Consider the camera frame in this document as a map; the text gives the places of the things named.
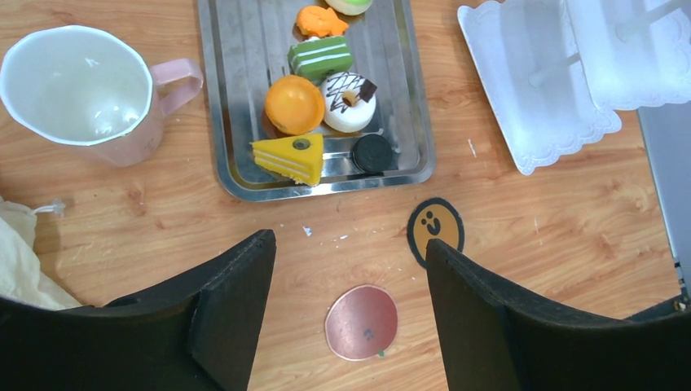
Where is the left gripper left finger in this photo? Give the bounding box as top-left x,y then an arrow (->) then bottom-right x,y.
1,229 -> 276,390

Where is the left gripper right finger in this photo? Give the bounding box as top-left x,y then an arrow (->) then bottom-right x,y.
426,239 -> 690,390

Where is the white three-tier dessert stand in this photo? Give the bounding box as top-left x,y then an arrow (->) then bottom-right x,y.
457,1 -> 690,175

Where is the white chocolate donut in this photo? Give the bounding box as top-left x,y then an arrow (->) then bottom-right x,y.
320,71 -> 378,134

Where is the steel baking tray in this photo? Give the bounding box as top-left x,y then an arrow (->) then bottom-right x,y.
198,1 -> 436,202

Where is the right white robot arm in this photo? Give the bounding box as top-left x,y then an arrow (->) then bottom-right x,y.
638,103 -> 690,297

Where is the red apple coaster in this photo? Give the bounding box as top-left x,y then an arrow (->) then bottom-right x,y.
324,283 -> 399,362

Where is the yellow face coaster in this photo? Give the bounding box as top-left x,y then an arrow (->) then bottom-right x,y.
406,197 -> 465,269

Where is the cream cloth bag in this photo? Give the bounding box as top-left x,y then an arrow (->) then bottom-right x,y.
1,199 -> 81,311

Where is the yellow cake slice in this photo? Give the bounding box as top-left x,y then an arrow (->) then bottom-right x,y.
250,134 -> 324,187

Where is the black sandwich cookie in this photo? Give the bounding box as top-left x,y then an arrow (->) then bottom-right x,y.
351,134 -> 393,174

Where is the orange macaron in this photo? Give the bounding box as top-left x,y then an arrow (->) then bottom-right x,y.
264,75 -> 325,135

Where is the green layered cake roll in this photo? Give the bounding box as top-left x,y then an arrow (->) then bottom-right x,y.
288,36 -> 354,81

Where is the orange star cookie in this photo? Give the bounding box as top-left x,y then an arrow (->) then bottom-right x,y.
296,6 -> 349,38

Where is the green frosted donut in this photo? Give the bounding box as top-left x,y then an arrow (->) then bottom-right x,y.
325,0 -> 373,15

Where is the pink handled white mug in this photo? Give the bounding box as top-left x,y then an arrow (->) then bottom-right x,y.
1,25 -> 204,167

